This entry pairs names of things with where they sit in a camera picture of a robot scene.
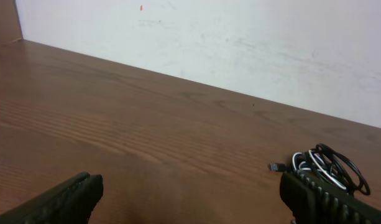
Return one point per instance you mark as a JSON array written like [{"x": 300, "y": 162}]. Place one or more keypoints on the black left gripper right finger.
[{"x": 314, "y": 201}]

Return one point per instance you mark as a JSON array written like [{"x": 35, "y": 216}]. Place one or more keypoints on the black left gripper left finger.
[{"x": 72, "y": 201}]

